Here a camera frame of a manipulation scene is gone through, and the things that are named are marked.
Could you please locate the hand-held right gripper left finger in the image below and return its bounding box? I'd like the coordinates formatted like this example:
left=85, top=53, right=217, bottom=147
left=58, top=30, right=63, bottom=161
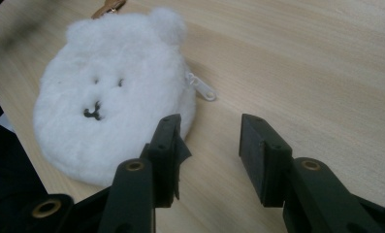
left=98, top=113, right=193, bottom=233

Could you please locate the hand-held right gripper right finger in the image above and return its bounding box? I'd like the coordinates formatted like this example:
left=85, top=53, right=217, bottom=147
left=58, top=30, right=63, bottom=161
left=239, top=113, right=385, bottom=233

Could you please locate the white fluffy bear pouch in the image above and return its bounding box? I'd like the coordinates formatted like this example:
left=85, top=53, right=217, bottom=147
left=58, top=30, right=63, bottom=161
left=32, top=7, right=218, bottom=187

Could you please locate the black cloth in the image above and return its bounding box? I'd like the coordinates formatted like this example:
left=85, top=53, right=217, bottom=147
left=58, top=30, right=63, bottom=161
left=0, top=82, right=48, bottom=233

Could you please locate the gold metal clasp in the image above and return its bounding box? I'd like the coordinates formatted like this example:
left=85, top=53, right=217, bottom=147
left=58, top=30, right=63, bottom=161
left=90, top=0, right=127, bottom=19

